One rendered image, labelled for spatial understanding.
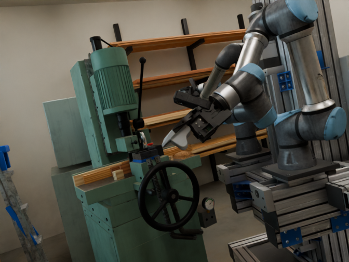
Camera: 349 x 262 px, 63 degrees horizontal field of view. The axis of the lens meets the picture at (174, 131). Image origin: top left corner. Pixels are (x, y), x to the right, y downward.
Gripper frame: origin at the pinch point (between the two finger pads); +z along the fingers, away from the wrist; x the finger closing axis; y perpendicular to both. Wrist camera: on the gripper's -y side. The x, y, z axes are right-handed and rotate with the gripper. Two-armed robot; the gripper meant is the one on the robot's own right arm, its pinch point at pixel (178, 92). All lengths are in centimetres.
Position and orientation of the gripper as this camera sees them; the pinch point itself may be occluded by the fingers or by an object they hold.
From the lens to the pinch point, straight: 220.1
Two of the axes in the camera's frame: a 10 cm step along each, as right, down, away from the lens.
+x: 6.1, 2.4, 7.5
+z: -7.9, 1.3, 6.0
